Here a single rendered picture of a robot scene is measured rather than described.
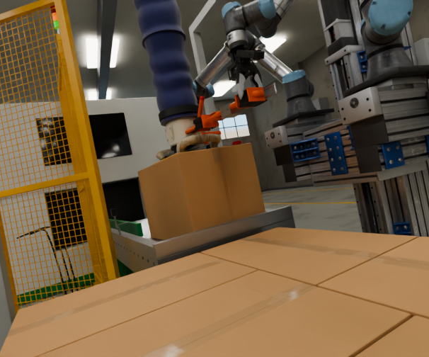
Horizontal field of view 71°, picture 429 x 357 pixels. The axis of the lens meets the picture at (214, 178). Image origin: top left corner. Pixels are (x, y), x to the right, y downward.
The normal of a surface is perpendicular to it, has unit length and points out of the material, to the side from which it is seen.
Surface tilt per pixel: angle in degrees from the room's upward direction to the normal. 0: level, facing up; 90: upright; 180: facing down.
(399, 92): 90
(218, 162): 90
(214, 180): 90
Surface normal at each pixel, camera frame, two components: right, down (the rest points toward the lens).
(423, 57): -0.91, 0.18
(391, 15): -0.31, 0.18
